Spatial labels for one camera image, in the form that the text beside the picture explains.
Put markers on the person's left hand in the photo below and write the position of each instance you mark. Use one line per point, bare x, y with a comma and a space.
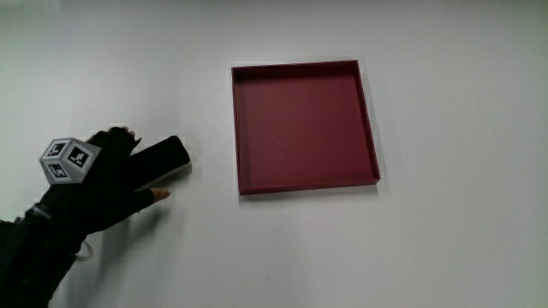
107, 188

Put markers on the black rectangular phone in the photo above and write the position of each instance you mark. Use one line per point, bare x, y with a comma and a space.
164, 157

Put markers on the person's left forearm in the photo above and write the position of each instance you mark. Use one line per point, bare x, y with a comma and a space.
34, 256

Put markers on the dark red square tray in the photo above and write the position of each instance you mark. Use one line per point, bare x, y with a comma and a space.
301, 128

